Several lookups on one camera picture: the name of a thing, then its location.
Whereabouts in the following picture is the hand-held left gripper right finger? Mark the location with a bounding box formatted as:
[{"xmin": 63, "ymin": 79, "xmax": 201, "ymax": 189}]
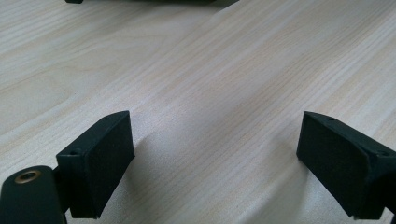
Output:
[{"xmin": 295, "ymin": 110, "xmax": 396, "ymax": 220}]

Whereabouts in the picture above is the dark grey corner rack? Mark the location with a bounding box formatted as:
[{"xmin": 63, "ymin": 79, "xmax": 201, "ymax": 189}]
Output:
[{"xmin": 64, "ymin": 0, "xmax": 241, "ymax": 7}]

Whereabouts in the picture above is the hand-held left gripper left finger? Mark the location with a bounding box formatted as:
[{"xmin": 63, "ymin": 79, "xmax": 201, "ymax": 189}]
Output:
[{"xmin": 55, "ymin": 110, "xmax": 136, "ymax": 220}]

